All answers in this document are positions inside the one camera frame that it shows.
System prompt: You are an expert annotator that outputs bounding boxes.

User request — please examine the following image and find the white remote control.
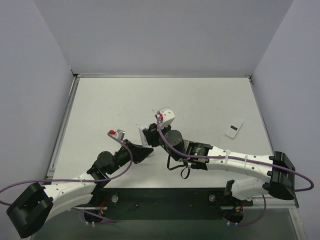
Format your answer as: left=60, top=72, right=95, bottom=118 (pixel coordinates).
left=138, top=125, right=154, bottom=158

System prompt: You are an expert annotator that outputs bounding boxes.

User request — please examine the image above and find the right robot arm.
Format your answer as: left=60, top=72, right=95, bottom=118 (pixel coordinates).
left=139, top=123, right=296, bottom=201

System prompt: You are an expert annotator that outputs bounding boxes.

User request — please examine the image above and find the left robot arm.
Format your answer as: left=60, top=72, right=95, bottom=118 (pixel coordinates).
left=6, top=139, right=154, bottom=239

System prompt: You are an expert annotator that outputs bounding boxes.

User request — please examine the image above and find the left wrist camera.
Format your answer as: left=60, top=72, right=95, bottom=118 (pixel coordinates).
left=108, top=129, right=125, bottom=141

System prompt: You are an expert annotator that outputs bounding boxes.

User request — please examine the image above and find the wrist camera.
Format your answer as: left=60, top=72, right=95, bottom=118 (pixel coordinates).
left=155, top=107, right=176, bottom=129
left=108, top=129, right=125, bottom=141

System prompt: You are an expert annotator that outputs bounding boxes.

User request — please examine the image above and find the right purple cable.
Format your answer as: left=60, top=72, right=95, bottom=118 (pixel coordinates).
left=156, top=118, right=315, bottom=227

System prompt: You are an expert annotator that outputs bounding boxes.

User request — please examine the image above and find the purple cable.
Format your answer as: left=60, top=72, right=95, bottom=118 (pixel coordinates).
left=0, top=132, right=133, bottom=225
left=156, top=118, right=315, bottom=227

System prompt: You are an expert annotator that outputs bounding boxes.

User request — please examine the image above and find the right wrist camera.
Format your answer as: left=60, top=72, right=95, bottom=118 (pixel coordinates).
left=155, top=107, right=176, bottom=129

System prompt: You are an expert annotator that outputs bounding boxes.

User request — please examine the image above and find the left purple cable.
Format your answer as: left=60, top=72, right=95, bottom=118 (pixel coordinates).
left=0, top=132, right=133, bottom=225

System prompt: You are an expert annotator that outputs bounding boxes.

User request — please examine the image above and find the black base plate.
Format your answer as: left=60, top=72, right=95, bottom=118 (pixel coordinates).
left=83, top=187, right=253, bottom=221

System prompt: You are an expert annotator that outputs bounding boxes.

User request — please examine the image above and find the aluminium frame rail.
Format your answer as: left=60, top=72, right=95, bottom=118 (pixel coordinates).
left=47, top=77, right=113, bottom=180

